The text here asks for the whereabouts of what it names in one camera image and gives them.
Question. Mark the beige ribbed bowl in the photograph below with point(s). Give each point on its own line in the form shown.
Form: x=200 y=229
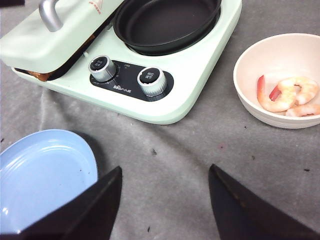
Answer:
x=276 y=58

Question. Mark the blue round plate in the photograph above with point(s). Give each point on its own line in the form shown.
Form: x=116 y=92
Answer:
x=40 y=173

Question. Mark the left silver control knob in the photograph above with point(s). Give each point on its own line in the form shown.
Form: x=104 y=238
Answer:
x=102 y=68

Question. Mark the grey table cloth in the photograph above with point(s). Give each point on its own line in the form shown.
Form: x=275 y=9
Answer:
x=165 y=192

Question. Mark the toast bread slice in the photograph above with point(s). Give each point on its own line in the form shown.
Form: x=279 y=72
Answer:
x=40 y=76

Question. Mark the silver control knob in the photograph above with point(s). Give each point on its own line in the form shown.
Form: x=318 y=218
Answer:
x=152 y=81
x=102 y=68

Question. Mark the pink shrimp large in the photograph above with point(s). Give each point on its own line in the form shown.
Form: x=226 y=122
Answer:
x=288 y=93

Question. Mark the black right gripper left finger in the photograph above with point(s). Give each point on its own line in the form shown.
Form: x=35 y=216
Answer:
x=90 y=216

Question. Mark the pink shrimp small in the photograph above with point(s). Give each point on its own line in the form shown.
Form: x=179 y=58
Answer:
x=303 y=110

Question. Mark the right silver control knob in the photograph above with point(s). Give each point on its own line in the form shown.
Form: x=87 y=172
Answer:
x=152 y=81

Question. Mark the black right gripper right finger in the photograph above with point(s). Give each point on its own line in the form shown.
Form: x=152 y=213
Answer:
x=242 y=215

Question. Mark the mint green breakfast maker base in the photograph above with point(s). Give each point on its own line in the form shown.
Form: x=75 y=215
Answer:
x=186 y=72

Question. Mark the black round frying pan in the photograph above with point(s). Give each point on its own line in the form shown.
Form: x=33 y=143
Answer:
x=163 y=27

